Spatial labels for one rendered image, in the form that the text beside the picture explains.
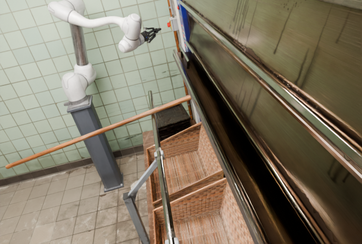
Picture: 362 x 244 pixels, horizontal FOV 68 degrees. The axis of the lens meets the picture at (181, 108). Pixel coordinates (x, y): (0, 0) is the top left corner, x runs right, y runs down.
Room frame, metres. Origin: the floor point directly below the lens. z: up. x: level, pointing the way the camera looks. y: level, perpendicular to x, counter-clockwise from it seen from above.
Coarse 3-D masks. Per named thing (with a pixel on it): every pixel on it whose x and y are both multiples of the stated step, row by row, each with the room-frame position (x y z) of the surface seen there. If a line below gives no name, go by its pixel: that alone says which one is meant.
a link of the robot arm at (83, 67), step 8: (72, 0) 2.26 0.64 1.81; (80, 0) 2.34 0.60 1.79; (80, 8) 2.29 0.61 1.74; (72, 24) 2.28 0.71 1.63; (72, 32) 2.29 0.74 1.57; (80, 32) 2.30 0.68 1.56; (72, 40) 2.32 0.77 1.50; (80, 40) 2.30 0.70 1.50; (80, 48) 2.30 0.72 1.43; (80, 56) 2.30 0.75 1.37; (80, 64) 2.31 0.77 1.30; (88, 64) 2.34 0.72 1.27; (80, 72) 2.28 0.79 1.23; (88, 72) 2.30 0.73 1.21; (88, 80) 2.27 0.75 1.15
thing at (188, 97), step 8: (184, 96) 1.40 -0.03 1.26; (168, 104) 1.40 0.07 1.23; (176, 104) 1.39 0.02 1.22; (144, 112) 1.43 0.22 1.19; (152, 112) 1.41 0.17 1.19; (128, 120) 1.43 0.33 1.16; (104, 128) 1.45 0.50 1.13; (112, 128) 1.44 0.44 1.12; (88, 136) 1.46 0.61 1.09; (64, 144) 1.48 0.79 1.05; (40, 152) 1.51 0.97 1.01; (48, 152) 1.49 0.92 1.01; (24, 160) 1.51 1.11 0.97; (8, 168) 1.53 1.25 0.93
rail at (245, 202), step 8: (176, 56) 1.61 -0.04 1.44; (184, 72) 1.33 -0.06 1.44; (192, 88) 1.13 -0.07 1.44; (200, 104) 0.97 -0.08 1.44; (200, 112) 0.92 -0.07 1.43; (208, 120) 0.84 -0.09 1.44; (208, 128) 0.79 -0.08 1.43; (216, 136) 0.73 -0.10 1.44; (216, 144) 0.69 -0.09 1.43; (224, 152) 0.65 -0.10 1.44; (224, 160) 0.61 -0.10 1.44; (232, 168) 0.57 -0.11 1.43; (232, 176) 0.54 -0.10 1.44; (240, 184) 0.51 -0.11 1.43; (240, 192) 0.48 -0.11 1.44; (240, 200) 0.47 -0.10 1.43; (248, 200) 0.45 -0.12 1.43; (248, 208) 0.43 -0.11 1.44; (248, 216) 0.41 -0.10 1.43; (256, 216) 0.41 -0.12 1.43; (256, 224) 0.38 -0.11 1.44; (256, 232) 0.37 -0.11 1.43; (264, 232) 0.36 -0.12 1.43; (264, 240) 0.34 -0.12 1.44
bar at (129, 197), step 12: (156, 120) 1.36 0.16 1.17; (156, 132) 1.22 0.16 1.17; (156, 144) 1.11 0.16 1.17; (156, 156) 1.03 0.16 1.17; (144, 180) 1.03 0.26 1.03; (132, 192) 1.02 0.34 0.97; (168, 192) 0.79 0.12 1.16; (132, 204) 1.01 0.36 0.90; (168, 204) 0.72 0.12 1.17; (132, 216) 1.01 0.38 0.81; (168, 216) 0.67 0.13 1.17; (144, 228) 1.04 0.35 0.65; (168, 228) 0.62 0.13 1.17; (144, 240) 1.01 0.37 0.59; (168, 240) 0.57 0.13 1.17
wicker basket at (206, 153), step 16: (192, 128) 1.70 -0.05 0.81; (176, 144) 1.69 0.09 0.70; (208, 144) 1.48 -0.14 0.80; (176, 160) 1.64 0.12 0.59; (192, 160) 1.61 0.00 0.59; (208, 160) 1.44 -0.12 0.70; (176, 176) 1.47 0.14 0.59; (192, 176) 1.44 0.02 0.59; (208, 176) 1.17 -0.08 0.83; (160, 192) 1.35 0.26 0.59; (176, 192) 1.15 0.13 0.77
